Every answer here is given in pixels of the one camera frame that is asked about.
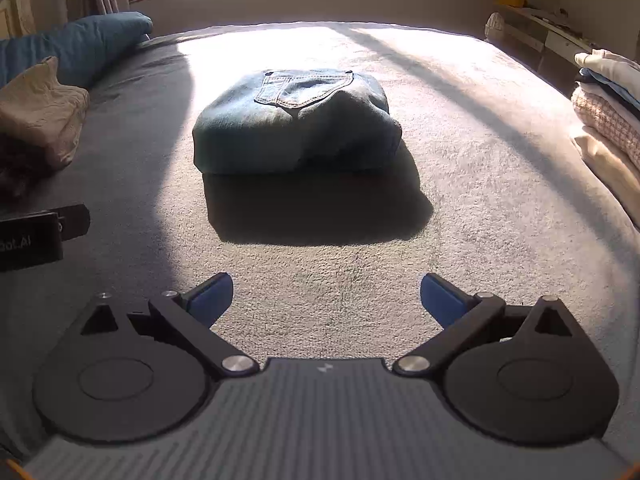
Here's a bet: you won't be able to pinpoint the grey blanket bed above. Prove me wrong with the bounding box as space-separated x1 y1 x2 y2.
0 21 640 466

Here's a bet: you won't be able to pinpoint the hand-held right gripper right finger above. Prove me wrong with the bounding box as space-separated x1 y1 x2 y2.
394 273 586 378

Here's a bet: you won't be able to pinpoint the white folded garment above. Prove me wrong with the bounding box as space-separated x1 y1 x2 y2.
575 49 640 91

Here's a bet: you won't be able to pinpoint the white desk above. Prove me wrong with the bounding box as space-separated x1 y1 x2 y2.
492 2 601 68

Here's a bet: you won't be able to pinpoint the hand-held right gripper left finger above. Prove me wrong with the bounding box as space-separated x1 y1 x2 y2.
65 273 260 379

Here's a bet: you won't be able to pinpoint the beige pants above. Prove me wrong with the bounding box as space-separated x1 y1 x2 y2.
0 56 91 170

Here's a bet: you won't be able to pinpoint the blue pillow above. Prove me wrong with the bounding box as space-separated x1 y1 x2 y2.
0 11 153 88

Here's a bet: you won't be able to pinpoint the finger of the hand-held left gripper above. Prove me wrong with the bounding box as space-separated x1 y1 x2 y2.
47 204 91 240

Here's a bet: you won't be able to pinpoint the dark plaid shirt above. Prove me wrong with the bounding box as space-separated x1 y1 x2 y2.
0 132 56 201

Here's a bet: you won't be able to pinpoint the blue folded garment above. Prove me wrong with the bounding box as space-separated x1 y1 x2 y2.
580 67 640 113

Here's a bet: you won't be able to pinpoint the cream folded garment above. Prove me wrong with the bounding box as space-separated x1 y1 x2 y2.
570 125 640 211

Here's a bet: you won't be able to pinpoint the blue denim jeans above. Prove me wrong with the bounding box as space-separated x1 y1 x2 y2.
192 67 403 176

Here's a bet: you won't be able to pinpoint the cream carved headboard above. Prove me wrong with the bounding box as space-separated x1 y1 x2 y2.
0 0 36 41

